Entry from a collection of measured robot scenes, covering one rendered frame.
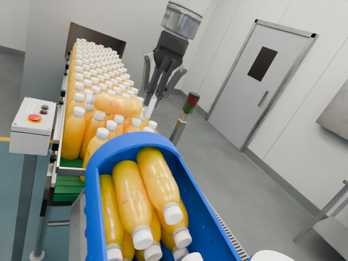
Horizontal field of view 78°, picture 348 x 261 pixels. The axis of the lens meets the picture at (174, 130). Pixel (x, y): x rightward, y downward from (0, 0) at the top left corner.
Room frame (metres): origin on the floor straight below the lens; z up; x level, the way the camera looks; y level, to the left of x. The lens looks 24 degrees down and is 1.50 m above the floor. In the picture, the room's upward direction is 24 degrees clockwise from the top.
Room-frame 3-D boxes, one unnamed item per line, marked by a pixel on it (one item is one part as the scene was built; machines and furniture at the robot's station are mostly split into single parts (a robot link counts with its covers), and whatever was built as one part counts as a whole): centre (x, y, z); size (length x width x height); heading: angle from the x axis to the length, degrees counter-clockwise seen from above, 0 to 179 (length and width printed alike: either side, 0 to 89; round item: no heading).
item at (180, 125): (1.09, -0.02, 0.55); 0.04 x 0.04 x 1.10; 32
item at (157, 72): (0.57, 0.10, 1.38); 0.04 x 0.01 x 0.11; 32
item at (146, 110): (0.58, 0.10, 1.29); 0.03 x 0.01 x 0.07; 32
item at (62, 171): (0.64, 0.12, 0.96); 0.40 x 0.01 x 0.03; 122
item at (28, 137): (0.60, 0.44, 1.05); 0.20 x 0.10 x 0.10; 32
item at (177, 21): (0.58, 0.09, 1.52); 0.09 x 0.09 x 0.06
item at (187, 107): (1.09, -0.02, 1.18); 0.06 x 0.06 x 0.05
